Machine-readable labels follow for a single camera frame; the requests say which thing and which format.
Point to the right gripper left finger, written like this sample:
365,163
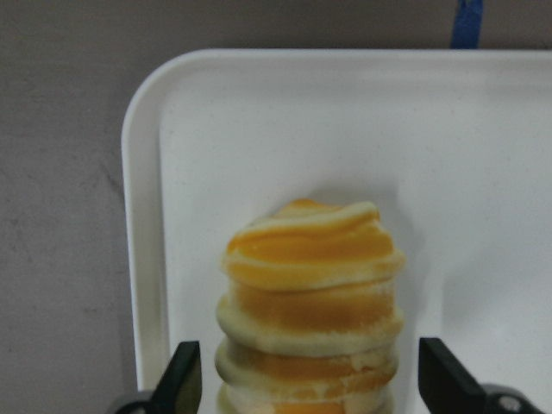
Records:
180,387

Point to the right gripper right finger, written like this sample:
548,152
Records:
444,384

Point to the white rectangular tray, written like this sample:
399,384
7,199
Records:
454,147

